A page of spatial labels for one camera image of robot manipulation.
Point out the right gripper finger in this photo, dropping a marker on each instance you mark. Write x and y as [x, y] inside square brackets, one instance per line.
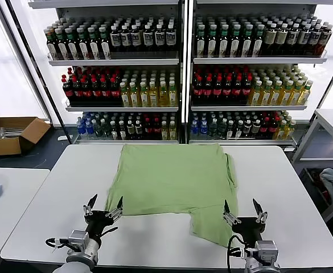
[262, 217]
[229, 217]

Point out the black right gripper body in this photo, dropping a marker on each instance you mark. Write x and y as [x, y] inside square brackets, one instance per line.
[248, 229]

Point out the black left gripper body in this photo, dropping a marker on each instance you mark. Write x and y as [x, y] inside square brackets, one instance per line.
[99, 220]

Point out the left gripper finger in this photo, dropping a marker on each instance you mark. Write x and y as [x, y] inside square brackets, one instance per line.
[88, 210]
[115, 212]

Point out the green polo shirt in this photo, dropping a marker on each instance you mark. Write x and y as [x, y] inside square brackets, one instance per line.
[169, 182]

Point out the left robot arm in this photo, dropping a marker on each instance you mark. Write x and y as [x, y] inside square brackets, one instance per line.
[81, 263]

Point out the red cloth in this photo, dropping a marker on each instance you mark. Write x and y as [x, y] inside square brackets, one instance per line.
[326, 195]

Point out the small white flat object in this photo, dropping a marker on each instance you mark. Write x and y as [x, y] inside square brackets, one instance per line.
[63, 138]

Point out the blue water bottle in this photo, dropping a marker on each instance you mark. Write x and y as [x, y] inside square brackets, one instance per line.
[90, 128]
[81, 128]
[194, 128]
[203, 128]

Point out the small yellow juice bottle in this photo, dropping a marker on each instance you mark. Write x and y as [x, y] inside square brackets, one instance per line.
[289, 132]
[164, 132]
[172, 132]
[281, 133]

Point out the small cola bottle red cap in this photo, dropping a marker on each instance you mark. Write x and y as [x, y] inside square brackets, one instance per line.
[156, 129]
[272, 129]
[148, 129]
[263, 129]

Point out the brown cardboard box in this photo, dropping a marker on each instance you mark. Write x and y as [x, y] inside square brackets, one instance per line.
[1, 146]

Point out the grey metal parts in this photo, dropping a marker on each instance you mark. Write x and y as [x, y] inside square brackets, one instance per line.
[9, 132]

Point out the black diagonal window bar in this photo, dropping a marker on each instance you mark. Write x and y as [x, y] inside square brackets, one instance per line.
[40, 74]

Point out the white metal shelf rack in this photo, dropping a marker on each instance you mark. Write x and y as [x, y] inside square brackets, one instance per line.
[112, 62]
[254, 60]

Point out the dark bottle green cap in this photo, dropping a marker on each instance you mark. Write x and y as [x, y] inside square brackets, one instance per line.
[201, 42]
[212, 42]
[94, 45]
[224, 42]
[52, 45]
[62, 45]
[83, 45]
[247, 42]
[105, 45]
[73, 45]
[258, 42]
[235, 42]

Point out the dark bottle white blue label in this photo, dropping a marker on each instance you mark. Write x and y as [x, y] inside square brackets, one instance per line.
[159, 37]
[136, 37]
[148, 37]
[292, 38]
[125, 38]
[314, 39]
[115, 38]
[304, 38]
[170, 37]

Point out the dark bottle beige label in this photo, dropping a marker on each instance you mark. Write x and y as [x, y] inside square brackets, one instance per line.
[281, 38]
[270, 38]

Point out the reddish tea bottle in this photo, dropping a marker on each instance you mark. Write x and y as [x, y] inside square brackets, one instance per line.
[324, 39]

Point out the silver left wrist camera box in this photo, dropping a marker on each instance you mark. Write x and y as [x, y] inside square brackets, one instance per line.
[79, 240]

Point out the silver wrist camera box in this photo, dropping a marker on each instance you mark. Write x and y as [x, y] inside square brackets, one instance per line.
[266, 251]
[79, 240]

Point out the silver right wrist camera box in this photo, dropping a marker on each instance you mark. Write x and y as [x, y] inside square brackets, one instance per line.
[266, 251]

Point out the grey metal frame table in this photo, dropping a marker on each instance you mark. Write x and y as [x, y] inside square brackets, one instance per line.
[305, 136]

